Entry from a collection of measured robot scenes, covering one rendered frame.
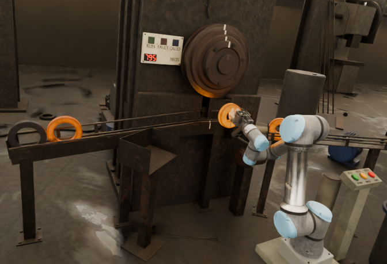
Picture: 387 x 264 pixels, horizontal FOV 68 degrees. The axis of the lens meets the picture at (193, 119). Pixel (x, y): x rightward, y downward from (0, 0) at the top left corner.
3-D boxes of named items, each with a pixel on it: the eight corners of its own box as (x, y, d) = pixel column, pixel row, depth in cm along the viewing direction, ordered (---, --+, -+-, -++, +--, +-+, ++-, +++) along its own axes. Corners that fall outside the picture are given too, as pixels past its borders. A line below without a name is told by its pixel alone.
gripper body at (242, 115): (246, 109, 168) (257, 121, 159) (241, 121, 172) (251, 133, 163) (235, 109, 164) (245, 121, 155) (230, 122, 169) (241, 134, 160)
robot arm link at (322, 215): (330, 237, 133) (340, 213, 128) (308, 241, 127) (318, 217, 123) (312, 219, 143) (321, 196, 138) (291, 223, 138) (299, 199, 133)
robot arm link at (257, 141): (254, 153, 149) (260, 140, 145) (243, 140, 157) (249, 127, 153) (266, 152, 152) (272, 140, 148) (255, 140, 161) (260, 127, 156)
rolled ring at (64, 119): (78, 150, 167) (77, 148, 169) (86, 121, 163) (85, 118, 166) (42, 145, 157) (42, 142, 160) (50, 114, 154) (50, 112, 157)
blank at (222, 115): (218, 103, 172) (221, 104, 169) (239, 101, 178) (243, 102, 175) (216, 127, 177) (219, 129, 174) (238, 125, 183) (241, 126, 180)
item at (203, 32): (177, 94, 187) (186, 18, 172) (237, 95, 207) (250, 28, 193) (181, 97, 181) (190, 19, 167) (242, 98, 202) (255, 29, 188)
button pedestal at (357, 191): (312, 252, 190) (338, 169, 171) (337, 244, 200) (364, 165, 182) (332, 271, 176) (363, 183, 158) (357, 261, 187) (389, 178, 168)
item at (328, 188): (299, 237, 202) (318, 172, 187) (311, 234, 208) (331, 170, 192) (312, 249, 192) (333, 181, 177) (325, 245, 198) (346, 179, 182)
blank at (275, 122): (274, 141, 209) (274, 142, 206) (264, 123, 207) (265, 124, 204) (294, 132, 205) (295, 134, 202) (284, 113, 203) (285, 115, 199)
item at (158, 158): (113, 252, 168) (118, 138, 147) (141, 228, 191) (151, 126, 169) (140, 268, 159) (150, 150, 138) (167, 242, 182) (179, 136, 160)
